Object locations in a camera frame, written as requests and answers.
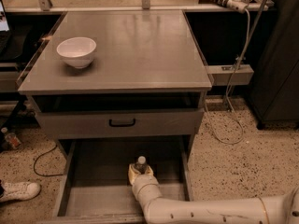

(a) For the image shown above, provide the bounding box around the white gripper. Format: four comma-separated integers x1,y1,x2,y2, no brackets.
128,163,162,203

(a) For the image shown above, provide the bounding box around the clear plastic water bottle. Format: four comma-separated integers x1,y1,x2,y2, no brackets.
135,156,148,174

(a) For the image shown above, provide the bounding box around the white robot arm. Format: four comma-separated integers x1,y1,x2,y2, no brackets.
128,164,299,224

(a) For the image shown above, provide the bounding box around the open grey middle drawer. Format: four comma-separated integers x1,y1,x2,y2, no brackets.
36,135,211,224

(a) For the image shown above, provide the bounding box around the closed grey upper drawer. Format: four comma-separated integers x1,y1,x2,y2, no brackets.
36,109,204,139

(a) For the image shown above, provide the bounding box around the grey drawer cabinet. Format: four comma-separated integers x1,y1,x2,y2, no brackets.
19,10,211,150

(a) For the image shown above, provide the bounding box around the small bottle on floor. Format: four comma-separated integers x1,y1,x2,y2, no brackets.
1,127,21,149

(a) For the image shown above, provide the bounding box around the white sneaker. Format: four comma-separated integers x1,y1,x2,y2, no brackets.
0,182,41,203

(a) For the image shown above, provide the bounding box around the white ceramic bowl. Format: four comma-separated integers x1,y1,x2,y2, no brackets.
56,37,97,69

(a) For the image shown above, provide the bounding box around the dark cabinet at right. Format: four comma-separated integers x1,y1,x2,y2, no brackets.
248,0,299,130

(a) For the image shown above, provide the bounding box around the laptop screen at left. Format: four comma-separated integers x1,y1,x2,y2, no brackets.
0,0,9,32

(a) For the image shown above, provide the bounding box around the black drawer handle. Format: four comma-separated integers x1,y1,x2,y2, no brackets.
108,119,136,128

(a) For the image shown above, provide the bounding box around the black floor cable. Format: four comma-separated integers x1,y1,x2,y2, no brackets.
33,143,65,177

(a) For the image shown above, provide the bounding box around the white floor cable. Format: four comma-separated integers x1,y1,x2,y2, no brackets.
204,7,252,146

